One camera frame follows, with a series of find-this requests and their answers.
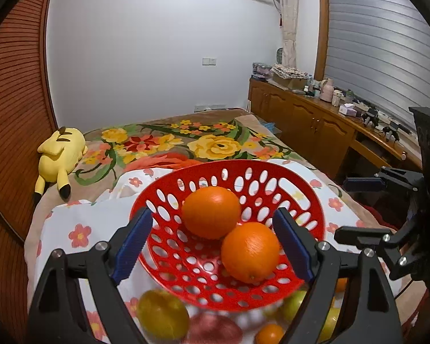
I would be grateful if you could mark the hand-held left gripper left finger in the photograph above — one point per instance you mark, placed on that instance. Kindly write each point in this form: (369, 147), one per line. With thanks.
(134, 247)

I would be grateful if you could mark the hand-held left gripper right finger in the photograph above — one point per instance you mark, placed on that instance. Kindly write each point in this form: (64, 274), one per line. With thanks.
(290, 243)

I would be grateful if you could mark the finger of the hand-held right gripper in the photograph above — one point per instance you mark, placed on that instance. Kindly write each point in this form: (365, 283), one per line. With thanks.
(362, 183)
(358, 237)

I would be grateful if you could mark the large orange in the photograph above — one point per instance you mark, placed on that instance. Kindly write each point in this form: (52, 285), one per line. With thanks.
(251, 252)
(209, 209)

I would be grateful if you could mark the green apple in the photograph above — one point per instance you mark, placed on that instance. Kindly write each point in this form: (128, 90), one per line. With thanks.
(294, 304)

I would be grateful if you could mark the yellow lemon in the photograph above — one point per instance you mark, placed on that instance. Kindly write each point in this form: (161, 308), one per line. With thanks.
(163, 315)

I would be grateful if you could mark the red perforated plastic basket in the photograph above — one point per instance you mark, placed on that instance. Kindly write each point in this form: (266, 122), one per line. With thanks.
(215, 247)

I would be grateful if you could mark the red apple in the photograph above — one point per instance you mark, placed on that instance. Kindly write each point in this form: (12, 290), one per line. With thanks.
(211, 329)

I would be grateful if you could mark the black device on cabinet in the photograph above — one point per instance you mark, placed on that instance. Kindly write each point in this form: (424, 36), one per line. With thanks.
(392, 130)
(371, 116)

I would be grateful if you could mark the white flower-print sheet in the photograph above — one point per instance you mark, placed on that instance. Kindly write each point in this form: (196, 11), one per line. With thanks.
(93, 218)

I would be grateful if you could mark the pale tissue box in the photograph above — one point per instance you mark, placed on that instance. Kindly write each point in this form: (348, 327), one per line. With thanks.
(347, 109)

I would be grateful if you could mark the wooden cabinet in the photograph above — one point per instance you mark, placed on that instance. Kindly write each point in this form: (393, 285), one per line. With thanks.
(308, 114)

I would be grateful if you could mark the green bottle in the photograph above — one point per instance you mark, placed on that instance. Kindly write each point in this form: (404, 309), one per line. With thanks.
(349, 96)

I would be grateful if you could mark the white cup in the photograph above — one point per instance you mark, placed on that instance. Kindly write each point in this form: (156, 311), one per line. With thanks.
(337, 98)

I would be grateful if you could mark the pink kettle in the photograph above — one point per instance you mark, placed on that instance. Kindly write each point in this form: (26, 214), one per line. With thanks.
(328, 90)

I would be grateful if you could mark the blue cloth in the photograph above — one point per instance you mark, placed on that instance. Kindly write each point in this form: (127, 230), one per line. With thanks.
(271, 128)

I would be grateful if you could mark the cluster of small bottles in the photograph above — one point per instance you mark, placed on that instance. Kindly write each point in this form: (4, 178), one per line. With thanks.
(311, 89)

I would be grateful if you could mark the yellow plush toy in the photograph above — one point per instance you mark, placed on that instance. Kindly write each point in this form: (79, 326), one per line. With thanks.
(59, 154)

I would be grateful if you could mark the grey window shutter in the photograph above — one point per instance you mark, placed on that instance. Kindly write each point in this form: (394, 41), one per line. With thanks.
(372, 43)

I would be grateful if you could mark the brown floral blanket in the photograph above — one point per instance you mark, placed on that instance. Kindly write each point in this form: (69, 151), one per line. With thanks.
(215, 143)

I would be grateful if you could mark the cardboard box with patterned cloth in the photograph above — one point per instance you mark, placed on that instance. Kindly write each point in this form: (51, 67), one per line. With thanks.
(288, 75)

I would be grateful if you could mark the stack of storage boxes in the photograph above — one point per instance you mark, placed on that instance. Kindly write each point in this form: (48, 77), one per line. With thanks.
(261, 71)

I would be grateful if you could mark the small desk fan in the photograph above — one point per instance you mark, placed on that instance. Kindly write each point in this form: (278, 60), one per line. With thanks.
(279, 55)

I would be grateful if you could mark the cream lace curtain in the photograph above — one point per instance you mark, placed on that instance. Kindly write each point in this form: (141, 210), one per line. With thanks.
(288, 25)

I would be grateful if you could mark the slatted wooden wardrobe door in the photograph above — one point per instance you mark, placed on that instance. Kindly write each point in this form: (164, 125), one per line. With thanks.
(18, 96)

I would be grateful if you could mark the white wall socket strip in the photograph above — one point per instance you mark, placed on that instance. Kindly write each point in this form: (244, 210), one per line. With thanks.
(209, 107)

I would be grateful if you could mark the wooden window frame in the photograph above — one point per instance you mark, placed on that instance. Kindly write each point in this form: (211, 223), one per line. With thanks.
(322, 25)

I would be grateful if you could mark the white wall switch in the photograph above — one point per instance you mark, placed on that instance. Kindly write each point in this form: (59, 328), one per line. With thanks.
(209, 61)

